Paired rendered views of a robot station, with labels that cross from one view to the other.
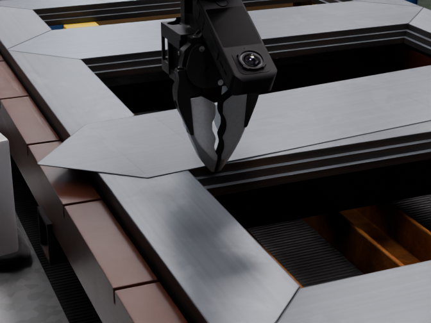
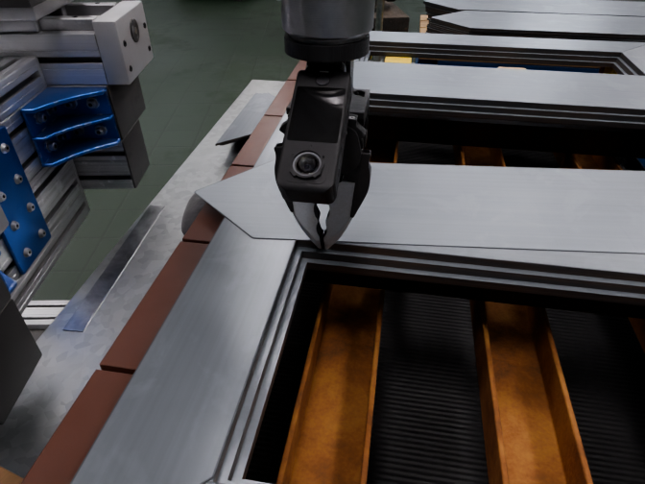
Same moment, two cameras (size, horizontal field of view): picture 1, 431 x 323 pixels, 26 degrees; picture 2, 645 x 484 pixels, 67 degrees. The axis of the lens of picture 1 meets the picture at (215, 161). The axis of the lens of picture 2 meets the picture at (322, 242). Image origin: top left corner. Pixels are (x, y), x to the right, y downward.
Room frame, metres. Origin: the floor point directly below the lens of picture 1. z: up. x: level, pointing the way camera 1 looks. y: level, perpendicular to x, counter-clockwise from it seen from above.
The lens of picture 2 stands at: (0.57, -0.21, 1.16)
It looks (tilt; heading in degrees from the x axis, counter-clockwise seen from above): 37 degrees down; 32
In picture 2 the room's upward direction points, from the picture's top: straight up
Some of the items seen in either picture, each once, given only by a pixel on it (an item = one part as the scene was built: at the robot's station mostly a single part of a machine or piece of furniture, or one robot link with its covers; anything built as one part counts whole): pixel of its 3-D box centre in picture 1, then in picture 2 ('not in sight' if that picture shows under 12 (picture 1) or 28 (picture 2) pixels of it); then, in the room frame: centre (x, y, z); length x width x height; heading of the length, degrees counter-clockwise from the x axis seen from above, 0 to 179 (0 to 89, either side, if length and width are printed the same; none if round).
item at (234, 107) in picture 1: (222, 123); (341, 204); (0.94, -0.01, 0.88); 0.06 x 0.03 x 0.09; 22
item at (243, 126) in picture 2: not in sight; (270, 116); (1.42, 0.46, 0.70); 0.39 x 0.12 x 0.04; 22
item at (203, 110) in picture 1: (195, 127); (311, 201); (0.92, 0.02, 0.88); 0.06 x 0.03 x 0.09; 22
